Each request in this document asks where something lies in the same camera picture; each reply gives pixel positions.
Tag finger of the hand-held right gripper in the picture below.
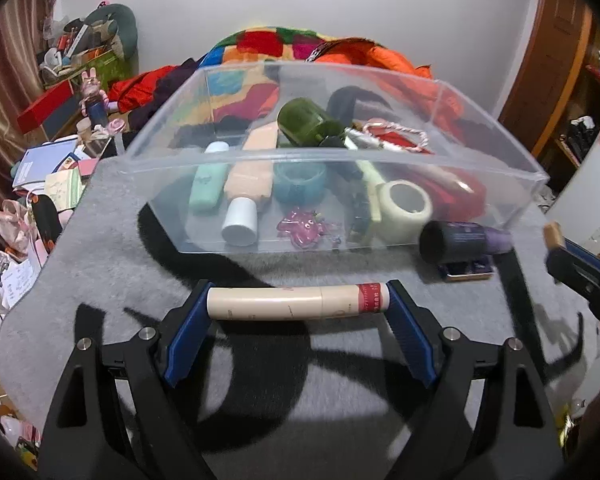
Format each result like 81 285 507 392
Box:
562 239 600 281
545 250 600 356

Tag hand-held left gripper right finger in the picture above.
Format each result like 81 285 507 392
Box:
385 280 566 480

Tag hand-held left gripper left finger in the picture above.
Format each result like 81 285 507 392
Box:
37 280 218 480

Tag small wooden block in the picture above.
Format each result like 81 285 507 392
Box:
542 221 569 251

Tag tan cardboard tube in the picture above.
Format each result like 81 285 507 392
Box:
206 282 392 322

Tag white tape roll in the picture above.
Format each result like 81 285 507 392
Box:
375 180 434 246

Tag mint green bottle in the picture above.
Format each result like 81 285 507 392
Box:
189 142 230 211

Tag pink plastic keychain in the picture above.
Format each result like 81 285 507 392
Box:
276 206 331 250

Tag pale green tube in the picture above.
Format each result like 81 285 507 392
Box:
355 157 386 224

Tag peach tube white cap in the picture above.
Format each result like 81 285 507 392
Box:
221 125 280 247

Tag teal tape ring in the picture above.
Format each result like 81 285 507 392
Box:
272 162 328 205

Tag clear plastic storage bin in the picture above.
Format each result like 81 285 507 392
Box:
125 62 551 254

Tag pink white braided bracelet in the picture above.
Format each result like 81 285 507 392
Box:
362 120 430 154

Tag silver pen tool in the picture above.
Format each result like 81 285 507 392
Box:
344 127 381 151

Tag dark green spray bottle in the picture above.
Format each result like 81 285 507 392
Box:
277 98 376 246

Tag small dark palette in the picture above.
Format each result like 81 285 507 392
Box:
439 255 496 281

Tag grey black patterned blanket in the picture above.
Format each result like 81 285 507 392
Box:
0 160 600 480

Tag dark purple cylinder bottle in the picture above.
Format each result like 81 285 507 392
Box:
419 220 514 265

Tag wooden shelf unit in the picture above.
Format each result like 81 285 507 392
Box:
535 35 600 176

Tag flat pink box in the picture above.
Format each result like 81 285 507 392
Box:
77 157 101 181

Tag wooden door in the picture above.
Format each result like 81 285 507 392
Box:
497 0 594 151

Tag blue notebook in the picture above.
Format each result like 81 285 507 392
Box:
12 140 79 194

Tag red cloth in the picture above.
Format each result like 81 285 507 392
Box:
107 65 181 114

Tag pink rabbit figurine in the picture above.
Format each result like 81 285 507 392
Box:
80 70 111 126

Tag dark purple cloth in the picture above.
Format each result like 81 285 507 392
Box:
130 57 201 131

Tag long red box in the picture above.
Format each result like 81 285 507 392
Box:
17 80 76 134

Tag orange jacket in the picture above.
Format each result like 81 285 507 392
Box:
310 37 462 127

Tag green cardboard box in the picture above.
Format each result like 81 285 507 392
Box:
42 52 131 91

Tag colourful patchwork blanket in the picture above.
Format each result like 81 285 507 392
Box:
200 25 332 127

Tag brown curtain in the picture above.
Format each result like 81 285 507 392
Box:
0 0 66 221

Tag grey green plush pillow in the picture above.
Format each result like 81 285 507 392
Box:
80 3 140 69

